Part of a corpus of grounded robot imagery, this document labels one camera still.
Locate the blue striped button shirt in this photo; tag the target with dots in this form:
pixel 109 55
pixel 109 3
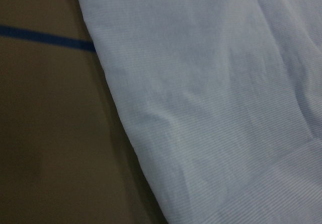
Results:
pixel 221 101

